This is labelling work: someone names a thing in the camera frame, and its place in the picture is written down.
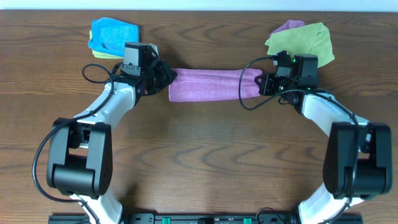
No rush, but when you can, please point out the black cable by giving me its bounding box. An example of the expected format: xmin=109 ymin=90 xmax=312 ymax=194
xmin=32 ymin=63 xmax=125 ymax=224
xmin=238 ymin=55 xmax=360 ymax=223

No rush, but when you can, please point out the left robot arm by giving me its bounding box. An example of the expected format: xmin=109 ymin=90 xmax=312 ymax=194
xmin=44 ymin=60 xmax=177 ymax=223

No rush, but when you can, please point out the blue folded cloth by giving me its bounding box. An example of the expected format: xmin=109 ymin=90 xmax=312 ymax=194
xmin=88 ymin=17 xmax=139 ymax=59

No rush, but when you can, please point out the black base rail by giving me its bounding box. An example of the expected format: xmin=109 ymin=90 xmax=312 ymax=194
xmin=48 ymin=213 xmax=363 ymax=224

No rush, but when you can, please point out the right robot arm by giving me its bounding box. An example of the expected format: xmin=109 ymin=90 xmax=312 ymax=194
xmin=254 ymin=74 xmax=392 ymax=223

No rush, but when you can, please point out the green crumpled cloth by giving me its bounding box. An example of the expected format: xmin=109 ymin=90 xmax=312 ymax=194
xmin=265 ymin=22 xmax=335 ymax=67

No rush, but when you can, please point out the light green folded cloth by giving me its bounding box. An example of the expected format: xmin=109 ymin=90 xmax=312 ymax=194
xmin=88 ymin=29 xmax=125 ymax=59

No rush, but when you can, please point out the left black cable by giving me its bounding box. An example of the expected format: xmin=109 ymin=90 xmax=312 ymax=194
xmin=32 ymin=63 xmax=125 ymax=224

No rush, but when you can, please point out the purple cloth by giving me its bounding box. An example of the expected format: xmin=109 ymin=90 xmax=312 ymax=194
xmin=269 ymin=20 xmax=305 ymax=37
xmin=169 ymin=68 xmax=262 ymax=103

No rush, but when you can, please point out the right black cable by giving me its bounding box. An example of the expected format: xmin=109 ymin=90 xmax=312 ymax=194
xmin=238 ymin=55 xmax=360 ymax=223

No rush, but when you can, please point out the purple cloth under green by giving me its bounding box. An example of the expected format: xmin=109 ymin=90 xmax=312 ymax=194
xmin=269 ymin=20 xmax=305 ymax=37

